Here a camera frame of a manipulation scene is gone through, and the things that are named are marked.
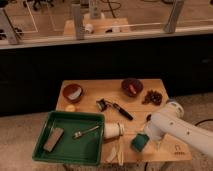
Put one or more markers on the teal sponge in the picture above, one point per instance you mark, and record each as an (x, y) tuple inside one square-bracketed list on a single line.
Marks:
[(139, 142)]

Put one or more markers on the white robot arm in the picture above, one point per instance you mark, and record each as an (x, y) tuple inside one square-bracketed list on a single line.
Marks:
[(168, 120)]

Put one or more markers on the dark red bowl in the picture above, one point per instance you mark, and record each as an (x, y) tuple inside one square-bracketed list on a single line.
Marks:
[(131, 87)]

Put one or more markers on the brown bowl with white content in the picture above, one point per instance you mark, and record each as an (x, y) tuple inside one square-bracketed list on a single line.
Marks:
[(73, 93)]

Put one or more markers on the small yellow fruit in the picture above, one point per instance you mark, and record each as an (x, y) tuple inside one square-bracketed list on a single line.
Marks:
[(70, 108)]

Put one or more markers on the white paper cup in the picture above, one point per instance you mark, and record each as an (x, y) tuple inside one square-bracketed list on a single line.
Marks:
[(112, 130)]

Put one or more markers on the bunch of dark grapes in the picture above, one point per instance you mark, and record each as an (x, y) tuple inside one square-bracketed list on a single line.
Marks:
[(153, 97)]

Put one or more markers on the small dark glass jar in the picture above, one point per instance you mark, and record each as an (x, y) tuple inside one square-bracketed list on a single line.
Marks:
[(148, 118)]

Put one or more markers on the metal spoon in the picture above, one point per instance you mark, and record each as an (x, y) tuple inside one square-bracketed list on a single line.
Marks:
[(79, 134)]

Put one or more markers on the green plastic tray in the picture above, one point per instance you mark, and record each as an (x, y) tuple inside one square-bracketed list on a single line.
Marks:
[(85, 150)]

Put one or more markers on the brown rectangular block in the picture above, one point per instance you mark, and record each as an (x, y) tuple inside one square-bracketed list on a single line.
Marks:
[(52, 139)]

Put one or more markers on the black handled peeler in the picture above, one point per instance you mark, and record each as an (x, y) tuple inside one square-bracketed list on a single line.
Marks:
[(103, 104)]

